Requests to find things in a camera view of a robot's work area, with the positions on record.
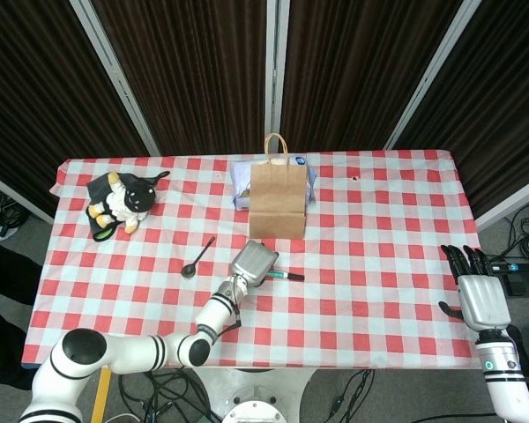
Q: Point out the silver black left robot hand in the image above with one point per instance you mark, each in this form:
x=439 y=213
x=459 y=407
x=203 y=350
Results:
x=253 y=264

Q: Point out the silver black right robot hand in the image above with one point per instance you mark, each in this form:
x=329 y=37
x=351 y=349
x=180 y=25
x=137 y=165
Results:
x=485 y=299

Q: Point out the teal pen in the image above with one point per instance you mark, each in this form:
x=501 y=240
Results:
x=278 y=275

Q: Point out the black white plush toy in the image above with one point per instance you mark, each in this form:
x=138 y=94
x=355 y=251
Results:
x=130 y=200

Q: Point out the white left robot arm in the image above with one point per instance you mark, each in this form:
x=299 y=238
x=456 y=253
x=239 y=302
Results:
x=123 y=352

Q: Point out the black foot pedal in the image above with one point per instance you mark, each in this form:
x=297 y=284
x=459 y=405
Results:
x=518 y=284

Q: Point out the black power strip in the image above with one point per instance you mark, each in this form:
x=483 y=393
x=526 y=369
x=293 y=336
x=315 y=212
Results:
x=520 y=266

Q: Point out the black spoon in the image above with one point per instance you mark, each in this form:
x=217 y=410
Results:
x=188 y=270

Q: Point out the brown paper bag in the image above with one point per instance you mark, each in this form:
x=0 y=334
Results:
x=277 y=198

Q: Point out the white purple plastic package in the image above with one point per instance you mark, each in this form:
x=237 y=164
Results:
x=240 y=185

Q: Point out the red white checkered tablecloth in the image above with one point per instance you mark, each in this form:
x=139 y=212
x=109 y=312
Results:
x=335 y=317

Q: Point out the dark brown pleated panel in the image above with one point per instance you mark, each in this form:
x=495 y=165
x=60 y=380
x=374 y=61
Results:
x=35 y=97
x=194 y=75
x=357 y=75
x=498 y=110

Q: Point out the person leg black trousers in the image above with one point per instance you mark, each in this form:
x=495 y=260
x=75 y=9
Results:
x=4 y=273

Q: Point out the grey partition frame rail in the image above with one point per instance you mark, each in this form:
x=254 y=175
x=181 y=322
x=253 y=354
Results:
x=511 y=209
x=13 y=194

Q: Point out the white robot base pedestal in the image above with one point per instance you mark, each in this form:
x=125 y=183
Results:
x=251 y=396

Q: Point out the grey partition frame post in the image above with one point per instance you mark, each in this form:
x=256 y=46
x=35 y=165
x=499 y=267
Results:
x=114 y=75
x=275 y=75
x=432 y=75

